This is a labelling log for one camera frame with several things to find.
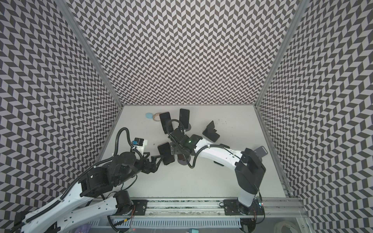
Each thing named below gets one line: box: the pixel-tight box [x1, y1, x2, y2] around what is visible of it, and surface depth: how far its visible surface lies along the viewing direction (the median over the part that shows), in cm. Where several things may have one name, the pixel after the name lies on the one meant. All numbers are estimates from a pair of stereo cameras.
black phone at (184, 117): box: [179, 108, 190, 130], surface depth 98 cm
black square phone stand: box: [202, 120, 221, 143], surface depth 97 cm
